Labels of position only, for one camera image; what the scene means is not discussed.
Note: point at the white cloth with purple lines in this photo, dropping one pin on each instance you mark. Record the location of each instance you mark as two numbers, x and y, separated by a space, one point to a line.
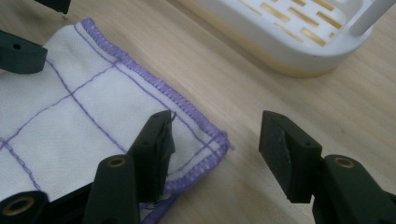
77 112

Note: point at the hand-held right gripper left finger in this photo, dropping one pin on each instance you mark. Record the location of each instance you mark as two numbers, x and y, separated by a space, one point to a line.
152 155

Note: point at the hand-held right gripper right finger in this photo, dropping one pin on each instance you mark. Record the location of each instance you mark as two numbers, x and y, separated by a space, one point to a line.
289 158

